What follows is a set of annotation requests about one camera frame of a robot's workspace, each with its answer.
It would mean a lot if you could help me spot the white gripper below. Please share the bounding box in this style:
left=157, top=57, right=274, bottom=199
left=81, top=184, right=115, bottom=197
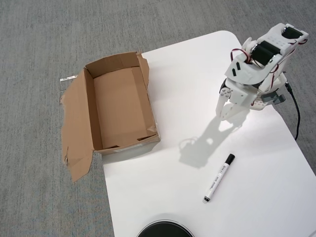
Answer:
left=216, top=80, right=249, bottom=119

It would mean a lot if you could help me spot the white marker pen black cap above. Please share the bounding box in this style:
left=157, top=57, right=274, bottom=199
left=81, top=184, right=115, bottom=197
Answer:
left=202, top=153, right=236, bottom=204

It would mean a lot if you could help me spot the open brown cardboard box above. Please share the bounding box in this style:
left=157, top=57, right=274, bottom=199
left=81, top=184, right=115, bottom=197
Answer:
left=59, top=50, right=162, bottom=183

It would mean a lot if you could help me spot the grey table clamp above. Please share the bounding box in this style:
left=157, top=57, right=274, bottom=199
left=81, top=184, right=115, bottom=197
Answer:
left=262, top=92, right=287, bottom=106

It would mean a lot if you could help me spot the black round object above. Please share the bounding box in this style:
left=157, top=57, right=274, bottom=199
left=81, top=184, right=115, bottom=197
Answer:
left=136, top=213, right=196, bottom=237

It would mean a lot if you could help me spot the black power cable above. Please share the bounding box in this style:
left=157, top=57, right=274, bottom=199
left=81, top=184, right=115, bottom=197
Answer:
left=285, top=83, right=301, bottom=141

